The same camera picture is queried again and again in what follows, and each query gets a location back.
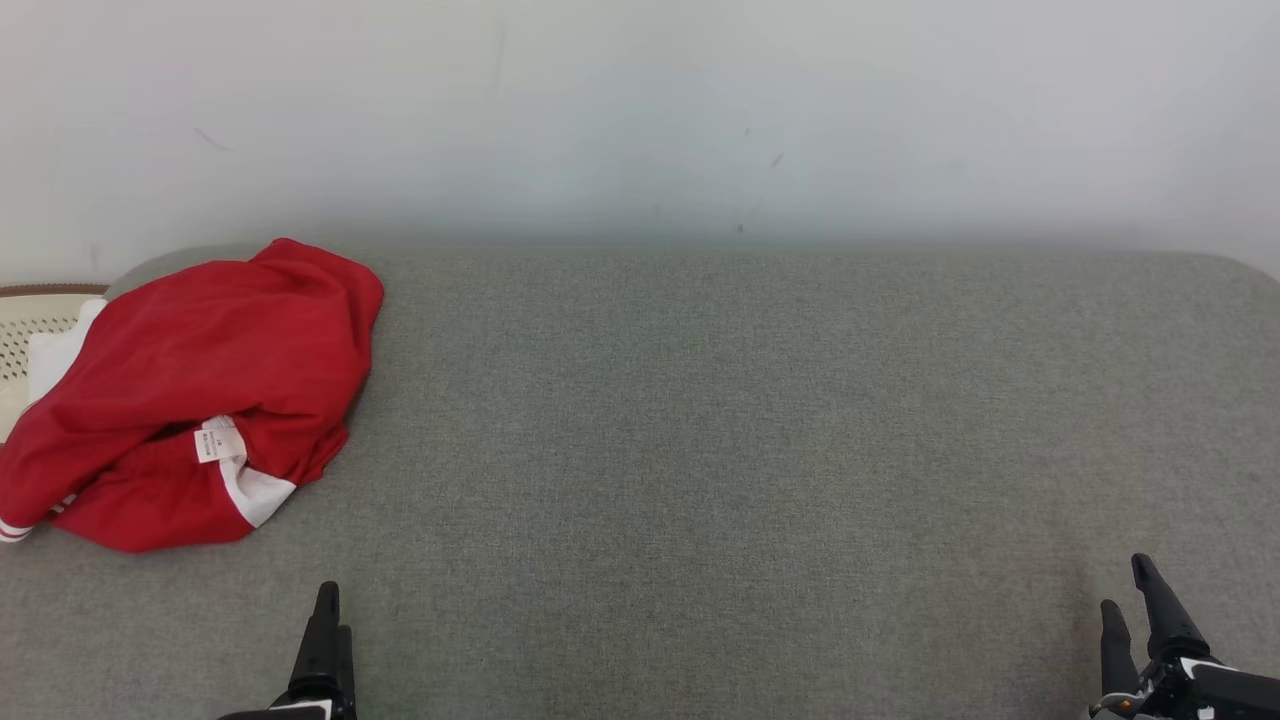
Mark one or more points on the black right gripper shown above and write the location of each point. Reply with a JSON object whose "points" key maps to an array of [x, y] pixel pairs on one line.
{"points": [[1200, 695]]}

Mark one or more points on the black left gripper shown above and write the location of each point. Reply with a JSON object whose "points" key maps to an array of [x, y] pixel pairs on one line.
{"points": [[300, 711]]}

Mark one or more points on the red garment wide white band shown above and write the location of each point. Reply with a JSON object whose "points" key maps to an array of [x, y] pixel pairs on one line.
{"points": [[250, 320]]}

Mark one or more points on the grey fabric sofa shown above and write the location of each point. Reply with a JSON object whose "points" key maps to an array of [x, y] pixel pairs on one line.
{"points": [[700, 450]]}

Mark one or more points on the cream perforated laundry basket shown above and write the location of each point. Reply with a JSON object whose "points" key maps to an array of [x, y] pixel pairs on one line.
{"points": [[15, 340]]}

